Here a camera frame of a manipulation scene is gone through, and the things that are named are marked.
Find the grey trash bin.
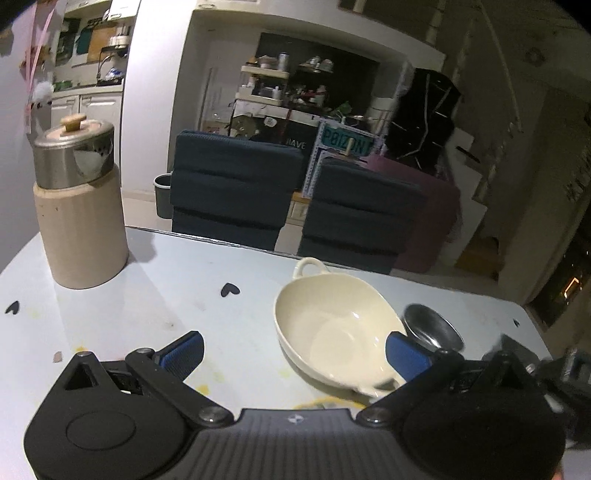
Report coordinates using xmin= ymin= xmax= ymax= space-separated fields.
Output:
xmin=154 ymin=173 xmax=174 ymax=220

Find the pink ribbon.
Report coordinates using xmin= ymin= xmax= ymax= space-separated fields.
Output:
xmin=21 ymin=0 xmax=54 ymax=134

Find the black storage rack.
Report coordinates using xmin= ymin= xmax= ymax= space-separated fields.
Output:
xmin=295 ymin=65 xmax=335 ymax=104

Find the beige jug with steel lid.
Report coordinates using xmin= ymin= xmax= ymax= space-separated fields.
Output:
xmin=32 ymin=113 xmax=130 ymax=289

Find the round steel bowl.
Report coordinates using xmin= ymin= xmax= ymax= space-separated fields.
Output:
xmin=401 ymin=303 xmax=465 ymax=354

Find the white storage shelf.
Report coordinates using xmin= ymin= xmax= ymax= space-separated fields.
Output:
xmin=240 ymin=65 xmax=291 ymax=100

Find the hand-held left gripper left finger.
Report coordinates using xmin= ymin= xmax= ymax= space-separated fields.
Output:
xmin=58 ymin=330 xmax=234 ymax=428

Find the dark blue chair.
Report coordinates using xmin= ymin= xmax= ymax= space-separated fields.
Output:
xmin=298 ymin=154 xmax=428 ymax=275
xmin=169 ymin=129 xmax=305 ymax=252

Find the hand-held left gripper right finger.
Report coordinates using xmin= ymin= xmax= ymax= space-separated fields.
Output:
xmin=358 ymin=330 xmax=539 ymax=428

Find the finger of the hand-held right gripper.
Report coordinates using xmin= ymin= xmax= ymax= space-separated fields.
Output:
xmin=498 ymin=333 xmax=551 ymax=371

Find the white plush ornament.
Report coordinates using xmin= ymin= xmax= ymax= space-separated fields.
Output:
xmin=31 ymin=80 xmax=54 ymax=109

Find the teal licence plate sign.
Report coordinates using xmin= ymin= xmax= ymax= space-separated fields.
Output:
xmin=321 ymin=124 xmax=375 ymax=158

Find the purple chair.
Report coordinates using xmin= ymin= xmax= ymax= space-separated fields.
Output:
xmin=365 ymin=154 xmax=462 ymax=275

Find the black vest with white trim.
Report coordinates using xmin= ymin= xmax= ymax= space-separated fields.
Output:
xmin=388 ymin=67 xmax=462 ymax=176

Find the wooden cutting board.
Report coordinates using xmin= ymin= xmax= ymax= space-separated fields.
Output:
xmin=88 ymin=30 xmax=112 ymax=63

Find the white kitchen cabinet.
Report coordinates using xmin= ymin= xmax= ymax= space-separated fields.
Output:
xmin=50 ymin=90 xmax=124 ymax=139

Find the cream bowl with handles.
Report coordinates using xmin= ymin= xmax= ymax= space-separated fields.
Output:
xmin=274 ymin=257 xmax=409 ymax=398

